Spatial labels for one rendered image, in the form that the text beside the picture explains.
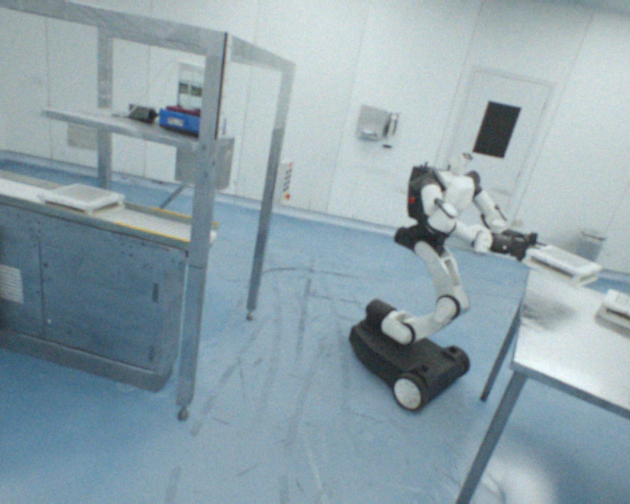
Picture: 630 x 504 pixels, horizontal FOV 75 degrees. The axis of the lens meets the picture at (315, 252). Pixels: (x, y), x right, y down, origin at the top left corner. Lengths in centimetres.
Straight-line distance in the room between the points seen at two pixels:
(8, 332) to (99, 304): 58
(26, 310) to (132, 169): 359
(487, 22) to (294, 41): 211
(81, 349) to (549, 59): 523
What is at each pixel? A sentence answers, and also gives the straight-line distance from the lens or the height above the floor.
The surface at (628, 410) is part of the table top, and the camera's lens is 156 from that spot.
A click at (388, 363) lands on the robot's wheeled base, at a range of 253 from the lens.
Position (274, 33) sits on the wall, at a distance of 522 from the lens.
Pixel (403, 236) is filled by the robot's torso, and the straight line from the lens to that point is 246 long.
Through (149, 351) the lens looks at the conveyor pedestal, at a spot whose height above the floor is 25.
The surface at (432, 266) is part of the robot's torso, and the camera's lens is 238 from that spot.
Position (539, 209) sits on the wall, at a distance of 591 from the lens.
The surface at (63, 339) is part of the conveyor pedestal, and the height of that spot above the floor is 17.
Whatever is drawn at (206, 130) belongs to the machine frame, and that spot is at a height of 133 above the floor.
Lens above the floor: 152
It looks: 21 degrees down
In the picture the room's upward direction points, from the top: 12 degrees clockwise
